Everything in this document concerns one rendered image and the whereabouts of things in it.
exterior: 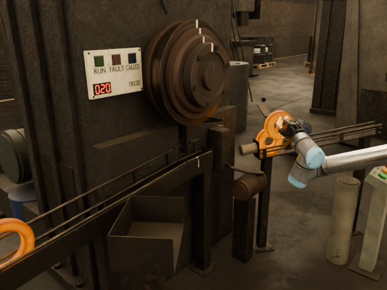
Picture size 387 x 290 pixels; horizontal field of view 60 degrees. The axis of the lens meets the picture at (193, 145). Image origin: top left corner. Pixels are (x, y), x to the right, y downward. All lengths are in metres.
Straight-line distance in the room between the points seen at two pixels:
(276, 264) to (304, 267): 0.16
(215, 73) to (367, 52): 2.71
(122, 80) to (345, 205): 1.34
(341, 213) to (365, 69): 2.26
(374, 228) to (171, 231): 1.20
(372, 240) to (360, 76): 2.30
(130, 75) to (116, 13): 0.24
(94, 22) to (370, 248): 1.79
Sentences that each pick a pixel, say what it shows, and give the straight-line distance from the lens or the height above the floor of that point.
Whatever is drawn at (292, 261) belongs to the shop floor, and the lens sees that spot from 2.18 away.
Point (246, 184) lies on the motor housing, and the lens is 1.83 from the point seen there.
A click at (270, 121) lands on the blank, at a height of 0.85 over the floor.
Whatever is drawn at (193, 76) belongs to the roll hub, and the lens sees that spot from 1.40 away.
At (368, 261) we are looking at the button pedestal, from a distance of 2.20.
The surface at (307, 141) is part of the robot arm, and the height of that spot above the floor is 0.83.
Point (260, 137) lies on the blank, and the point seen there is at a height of 0.74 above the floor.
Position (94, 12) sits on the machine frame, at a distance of 1.37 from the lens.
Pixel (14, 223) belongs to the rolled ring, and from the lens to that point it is 1.20.
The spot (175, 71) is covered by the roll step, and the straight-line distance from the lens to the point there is 1.40.
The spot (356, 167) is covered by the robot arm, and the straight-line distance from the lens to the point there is 1.62.
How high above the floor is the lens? 1.31
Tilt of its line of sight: 19 degrees down
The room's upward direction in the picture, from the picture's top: 1 degrees counter-clockwise
